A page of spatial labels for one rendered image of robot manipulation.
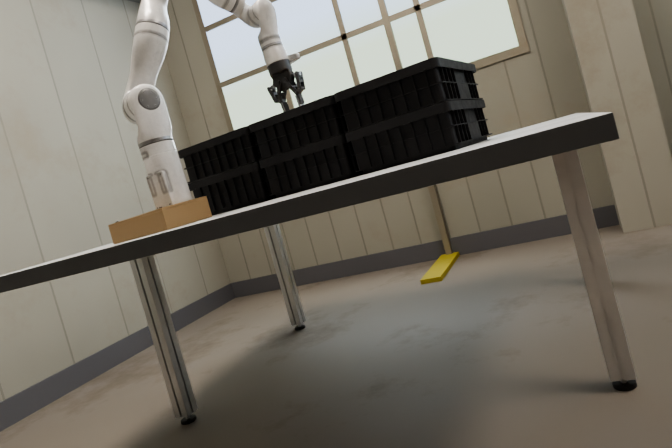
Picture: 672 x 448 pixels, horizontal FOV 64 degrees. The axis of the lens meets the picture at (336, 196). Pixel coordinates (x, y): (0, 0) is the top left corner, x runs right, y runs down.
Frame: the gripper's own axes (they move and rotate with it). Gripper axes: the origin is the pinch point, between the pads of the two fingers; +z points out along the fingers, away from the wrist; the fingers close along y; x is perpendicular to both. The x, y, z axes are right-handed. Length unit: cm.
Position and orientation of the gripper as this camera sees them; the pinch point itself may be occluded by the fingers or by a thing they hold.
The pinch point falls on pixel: (293, 105)
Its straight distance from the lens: 174.3
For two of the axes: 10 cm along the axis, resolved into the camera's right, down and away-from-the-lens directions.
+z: 3.4, 9.4, 0.0
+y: 7.7, -2.8, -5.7
